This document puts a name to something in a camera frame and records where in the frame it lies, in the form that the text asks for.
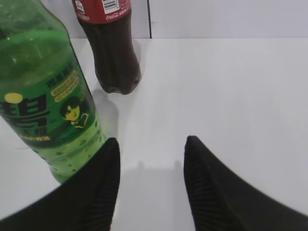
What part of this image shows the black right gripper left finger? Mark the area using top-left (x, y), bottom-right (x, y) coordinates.
top-left (0, 138), bottom-right (120, 231)

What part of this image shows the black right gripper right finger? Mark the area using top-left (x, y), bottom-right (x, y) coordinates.
top-left (183, 136), bottom-right (308, 231)

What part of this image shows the green soda bottle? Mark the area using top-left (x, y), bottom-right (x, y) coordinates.
top-left (0, 0), bottom-right (106, 183)

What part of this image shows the dark cola bottle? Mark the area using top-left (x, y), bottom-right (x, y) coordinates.
top-left (72, 0), bottom-right (141, 95)

